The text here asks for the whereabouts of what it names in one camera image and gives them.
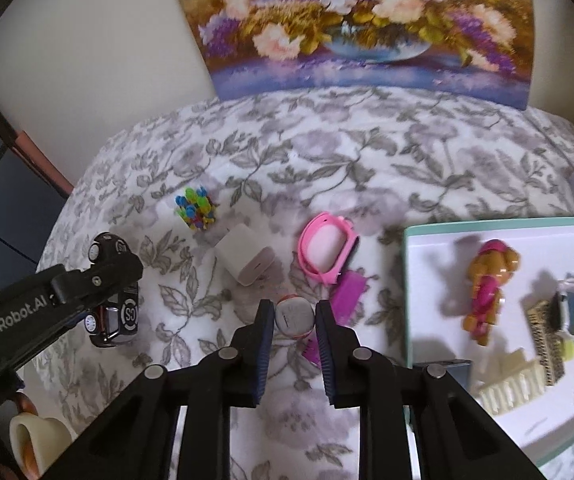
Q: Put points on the grey floral blanket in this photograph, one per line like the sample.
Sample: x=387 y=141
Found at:
x=317 y=160

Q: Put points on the cream tape roll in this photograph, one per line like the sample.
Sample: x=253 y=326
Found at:
x=49 y=435

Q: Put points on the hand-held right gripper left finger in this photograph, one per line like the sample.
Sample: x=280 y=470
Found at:
x=262 y=355

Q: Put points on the black toy car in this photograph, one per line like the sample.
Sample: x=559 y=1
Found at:
x=124 y=320

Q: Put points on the magenta comb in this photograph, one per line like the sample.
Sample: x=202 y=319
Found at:
x=349 y=292

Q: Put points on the cream comb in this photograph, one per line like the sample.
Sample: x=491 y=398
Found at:
x=512 y=385

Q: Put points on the pink toy watch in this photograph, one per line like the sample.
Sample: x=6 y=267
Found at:
x=339 y=272

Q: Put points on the white charger cube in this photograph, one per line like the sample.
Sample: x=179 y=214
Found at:
x=242 y=255

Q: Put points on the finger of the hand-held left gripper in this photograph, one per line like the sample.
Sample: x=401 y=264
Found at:
x=102 y=277

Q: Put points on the white box with teal rim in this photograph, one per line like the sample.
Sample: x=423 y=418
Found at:
x=432 y=270

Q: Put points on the bundle of colourful pins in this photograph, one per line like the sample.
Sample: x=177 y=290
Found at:
x=194 y=207

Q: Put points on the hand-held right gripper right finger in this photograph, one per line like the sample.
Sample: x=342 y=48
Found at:
x=325 y=355

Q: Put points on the flower painting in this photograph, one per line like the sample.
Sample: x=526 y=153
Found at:
x=367 y=10

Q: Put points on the gold and black comb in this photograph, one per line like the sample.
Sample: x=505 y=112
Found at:
x=547 y=350

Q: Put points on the toy dog with pink helmet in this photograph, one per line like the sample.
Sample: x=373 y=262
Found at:
x=489 y=290

